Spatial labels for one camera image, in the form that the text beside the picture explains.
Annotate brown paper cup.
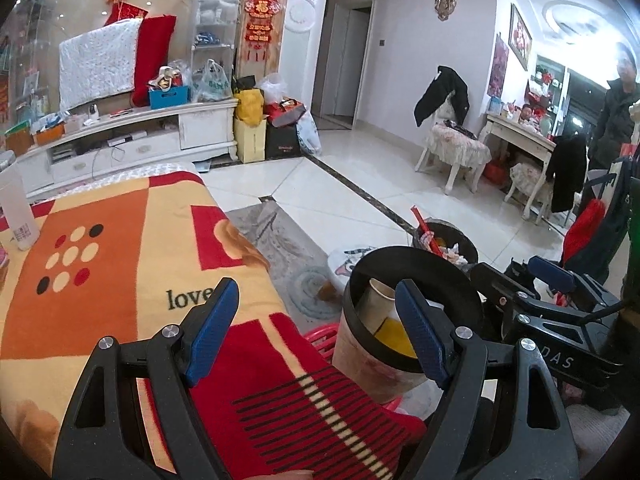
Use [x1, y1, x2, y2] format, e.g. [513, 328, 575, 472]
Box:
[357, 277, 401, 336]

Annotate grey thermos bottle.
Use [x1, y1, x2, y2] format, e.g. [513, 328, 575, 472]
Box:
[0, 162, 41, 251]

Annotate red cloth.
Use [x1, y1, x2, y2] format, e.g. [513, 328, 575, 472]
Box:
[562, 199, 606, 266]
[131, 15, 177, 108]

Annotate brown box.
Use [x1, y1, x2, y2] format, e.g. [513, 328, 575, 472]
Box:
[4, 122, 36, 157]

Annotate red diamond wall paper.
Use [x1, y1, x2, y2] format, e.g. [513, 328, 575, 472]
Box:
[104, 2, 149, 26]

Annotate dark red wall poster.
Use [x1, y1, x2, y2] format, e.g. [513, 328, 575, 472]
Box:
[487, 32, 510, 101]

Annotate yellow plastic bag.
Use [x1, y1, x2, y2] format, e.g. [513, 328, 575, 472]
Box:
[235, 89, 266, 123]

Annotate dark full trash can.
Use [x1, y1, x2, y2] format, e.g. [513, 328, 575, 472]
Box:
[411, 205, 480, 273]

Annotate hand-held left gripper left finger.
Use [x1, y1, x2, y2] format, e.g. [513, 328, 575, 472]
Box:
[51, 277, 240, 480]

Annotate black coat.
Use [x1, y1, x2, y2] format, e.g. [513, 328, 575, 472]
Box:
[545, 134, 588, 213]

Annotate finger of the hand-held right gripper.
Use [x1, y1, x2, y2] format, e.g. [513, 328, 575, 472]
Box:
[471, 261, 621, 333]
[529, 255, 623, 313]

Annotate pink plastic stool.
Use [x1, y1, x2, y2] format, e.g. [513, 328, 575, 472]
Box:
[305, 322, 401, 411]

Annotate blue basket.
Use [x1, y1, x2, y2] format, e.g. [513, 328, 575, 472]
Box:
[148, 85, 191, 110]

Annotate grey floor mat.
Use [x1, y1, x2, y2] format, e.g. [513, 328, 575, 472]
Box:
[227, 200, 351, 326]

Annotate pale yellow paper bag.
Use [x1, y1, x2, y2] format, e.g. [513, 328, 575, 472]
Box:
[234, 115, 268, 163]

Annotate red orange printed blanket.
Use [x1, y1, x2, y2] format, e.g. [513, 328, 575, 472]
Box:
[0, 170, 428, 480]

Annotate framed flower picture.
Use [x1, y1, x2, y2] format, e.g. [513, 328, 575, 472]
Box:
[507, 2, 533, 71]

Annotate white chair with lace cover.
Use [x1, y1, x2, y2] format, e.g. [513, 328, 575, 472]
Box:
[416, 105, 493, 196]
[505, 162, 556, 218]

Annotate red tasselled wall hanging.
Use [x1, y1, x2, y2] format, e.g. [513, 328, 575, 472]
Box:
[243, 0, 279, 63]

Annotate red gift bag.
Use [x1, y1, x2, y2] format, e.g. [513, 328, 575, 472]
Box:
[263, 98, 307, 128]

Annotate white quilted cloth cover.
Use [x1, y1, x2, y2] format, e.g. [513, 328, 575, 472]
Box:
[58, 19, 143, 113]

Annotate white green plastic bag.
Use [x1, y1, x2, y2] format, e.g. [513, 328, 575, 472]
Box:
[192, 59, 234, 102]

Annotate white television cabinet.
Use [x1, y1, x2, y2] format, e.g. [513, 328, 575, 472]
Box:
[15, 99, 240, 196]

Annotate black rimmed trash bin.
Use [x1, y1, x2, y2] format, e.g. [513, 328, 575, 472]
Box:
[332, 246, 485, 406]

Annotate clear glass display shelf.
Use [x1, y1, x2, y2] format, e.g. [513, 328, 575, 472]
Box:
[190, 0, 243, 101]

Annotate black shopping bag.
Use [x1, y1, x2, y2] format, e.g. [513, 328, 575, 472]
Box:
[264, 121, 302, 160]

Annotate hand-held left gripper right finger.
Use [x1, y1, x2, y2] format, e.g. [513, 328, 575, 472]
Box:
[395, 279, 581, 480]

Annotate black jacket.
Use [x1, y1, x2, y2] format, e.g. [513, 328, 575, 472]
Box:
[414, 66, 470, 128]

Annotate white desk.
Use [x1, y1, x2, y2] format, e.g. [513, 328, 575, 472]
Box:
[482, 111, 558, 181]

